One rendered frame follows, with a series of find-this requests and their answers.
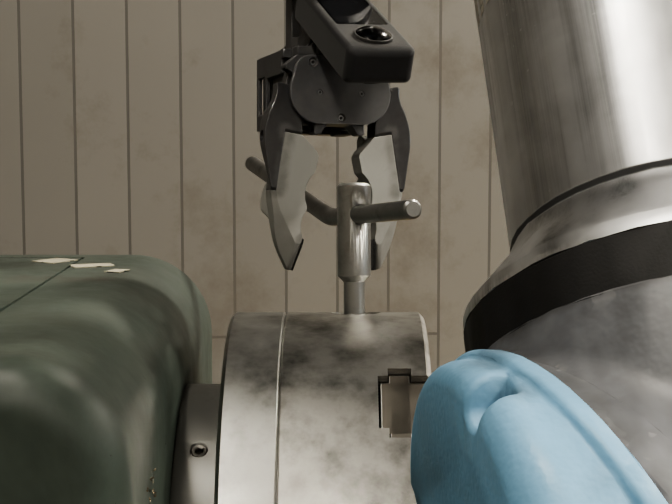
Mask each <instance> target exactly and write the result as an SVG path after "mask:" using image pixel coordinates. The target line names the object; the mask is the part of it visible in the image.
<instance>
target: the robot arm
mask: <svg viewBox="0 0 672 504"><path fill-rule="evenodd" d="M474 5H475V12H476V19H477V25H478V32H479V38H480V44H481V51H482V58H483V65H484V72H485V79H486V86H487V93H488V100H489V107H490V114H491V121H492V128H493V135H494V142H495V149H496V156H497V163H498V170H499V177H500V184H501V191H502V198H503V205H504V212H505V219H506V226H507V233H508V240H509V247H510V254H509V256H508V257H507V258H506V259H505V260H504V261H503V263H502V264H501V265H500V266H499V267H498V268H497V269H496V270H495V272H494V273H493V274H492V275H491V276H490V277H489V278H488V279H487V281H486V282H485V283H484V284H483V285H482V286H481V287H480V289H479V290H478V291H477V292H476V293H475V294H474V295H473V297H472V299H471V300H470V302H469V303H468V305H467V306H466V309H465V313H464V316H463V330H464V334H463V337H464V345H465V353H464V354H462V355H461V356H459V357H458V358H457V359H456V360H455V361H451V362H448V363H446V364H444V365H442V366H440V367H439V368H437V369H436V370H435V371H434V372H433V373H432V374H431V375H430V376H429V377H428V379H427V381H426V382H425V384H424V386H423V388H422V390H421V392H420V395H419V397H418V401H417V405H416V409H415V414H414V419H413V427H412V437H411V461H410V467H411V485H412V488H413V490H414V494H415V498H416V503H417V504H672V0H474ZM414 54H415V51H414V48H413V47H412V46H411V45H410V44H409V43H408V42H407V40H406V39H405V38H404V37H403V36H402V35H401V34H400V33H399V32H398V31H397V30H396V28H395V27H394V26H393V25H392V24H391V23H390V22H389V21H388V20H387V19H386V18H385V16H384V15H383V14H382V13H381V12H380V11H379V10H378V9H377V8H376V7H375V6H374V4H373V3H372V2H371V1H370V0H286V46H285V47H284V48H283V49H281V50H280V51H277V52H275V53H272V54H270V55H268V56H265V57H263V58H260V59H258V60H257V132H260V146H261V150H262V155H263V159H264V162H265V166H266V171H267V175H268V178H267V183H266V184H265V186H264V188H263V191H262V195H261V202H260V207H261V211H262V212H263V213H264V214H265V215H266V216H267V217H268V218H269V224H270V229H271V235H272V239H273V243H274V246H275V249H276V251H277V254H278V256H279V258H280V260H281V263H282V265H283V267H284V269H286V270H291V271H293V269H294V266H295V264H296V261H297V259H298V256H299V253H300V251H301V248H302V245H303V242H304V239H302V234H301V221H302V218H303V216H304V214H305V212H306V210H307V205H306V201H305V189H306V185H307V183H308V181H309V179H310V178H311V176H312V175H313V174H314V173H315V171H316V167H317V162H318V157H319V155H318V152H317V151H316V150H315V149H314V148H313V146H312V145H311V144H310V143H309V142H308V141H307V139H306V138H305V137H304V136H303V135H313V136H330V137H346V136H351V135H352V136H353V137H358V136H359V137H358V139H357V150H356V151H355V152H354V153H353V155H352V157H351V160H352V165H353V170H354V174H355V175H356V176H357V178H358V180H357V182H356V183H368V184H369V185H370V190H371V204H376V203H385V202H393V201H401V198H402V192H403V191H404V188H405V181H406V174H407V167H408V160H409V154H410V130H409V125H408V121H407V117H406V114H405V112H404V110H403V107H402V105H401V102H400V96H399V88H398V87H393V88H390V87H389V83H406V82H408V81H409V80H410V78H411V72H412V66H413V60H414ZM262 79H263V115H262ZM367 124H368V125H367ZM364 125H367V136H365V135H364Z"/></svg>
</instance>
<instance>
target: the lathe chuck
mask: <svg viewBox="0 0 672 504"><path fill-rule="evenodd" d="M341 314H344V313H342V312H288V313H287V314H286V315H285V320H284V327H283V337H282V351H281V368H280V388H279V414H278V447H277V492H276V504H417V503H416V498H415V494H414V490H413V488H412V485H411V467H410V461H411V438H390V429H389V428H379V405H380V384H381V383H389V376H409V377H410V383H425V382H426V381H427V379H428V377H429V376H430V375H431V365H430V354H429V345H428V337H427V330H426V325H425V321H424V318H423V317H422V316H421V315H420V314H419V313H418V312H367V313H365V314H368V315H341Z"/></svg>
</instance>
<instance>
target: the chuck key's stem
mask: <svg viewBox="0 0 672 504"><path fill-rule="evenodd" d="M368 204H371V190H370V185H369V184H368V183H340V184H339V185H338V186H337V257H338V277H339V278H340V279H341V280H342V281H343V282H344V314H342V315H367V314H365V281H366V280H367V279H368V278H369V277H370V276H371V223H363V224H357V223H355V222H353V221H352V219H351V217H350V212H351V210H352V209H353V208H354V207H355V206H359V205H368Z"/></svg>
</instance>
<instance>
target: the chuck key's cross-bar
mask: <svg viewBox="0 0 672 504"><path fill-rule="evenodd" d="M245 166H246V168H247V169H248V170H249V171H251V172H252V173H254V174H255V175H256V176H258V177H259V178H261V179H262V180H264V181H265V182H266V183H267V178H268V175H267V171H266V166H265V163H264V162H263V161H261V160H260V159H258V158H257V157H255V156H251V157H249V158H247V160H246V162H245ZM305 201H306V205H307V210H306V211H307V212H309V213H310V214H312V215H313V216H314V217H316V218H317V219H319V220H320V221H321V222H323V223H325V224H327V225H330V226H337V208H332V207H330V206H329V205H327V204H326V203H324V202H323V201H321V200H320V199H318V198H317V197H315V196H314V195H312V194H311V193H309V192H308V191H306V190H305ZM421 211H422V208H421V205H420V203H419V202H418V201H417V200H414V199H410V200H402V201H393V202H385V203H376V204H368V205H359V206H355V207H354V208H353V209H352V210H351V212H350V217H351V219H352V221H353V222H355V223H357V224H363V223H375V222H387V221H399V220H411V219H416V218H418V217H419V216H420V214H421Z"/></svg>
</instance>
